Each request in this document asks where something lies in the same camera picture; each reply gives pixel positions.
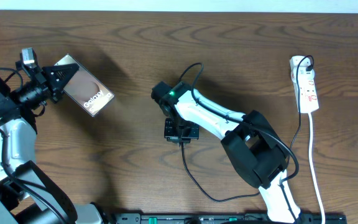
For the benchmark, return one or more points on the Galaxy S25 Ultra smartphone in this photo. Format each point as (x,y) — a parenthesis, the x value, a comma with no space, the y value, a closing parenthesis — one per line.
(85,89)

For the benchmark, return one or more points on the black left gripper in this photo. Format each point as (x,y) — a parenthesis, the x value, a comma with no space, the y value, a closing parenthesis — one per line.
(38,76)

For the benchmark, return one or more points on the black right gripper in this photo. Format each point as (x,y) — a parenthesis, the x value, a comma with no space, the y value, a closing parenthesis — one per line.
(171,136)

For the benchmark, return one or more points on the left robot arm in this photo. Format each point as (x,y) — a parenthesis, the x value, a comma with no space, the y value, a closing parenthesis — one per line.
(27,194)

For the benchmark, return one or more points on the white power strip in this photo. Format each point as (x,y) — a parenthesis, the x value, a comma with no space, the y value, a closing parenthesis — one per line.
(304,85)

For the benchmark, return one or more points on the black USB charger plug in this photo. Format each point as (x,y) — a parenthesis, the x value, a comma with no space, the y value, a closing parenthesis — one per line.
(309,68)

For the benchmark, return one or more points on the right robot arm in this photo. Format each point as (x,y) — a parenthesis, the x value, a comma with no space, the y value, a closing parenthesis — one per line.
(254,149)

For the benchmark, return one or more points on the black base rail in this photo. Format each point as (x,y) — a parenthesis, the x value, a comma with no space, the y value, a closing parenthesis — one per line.
(136,218)

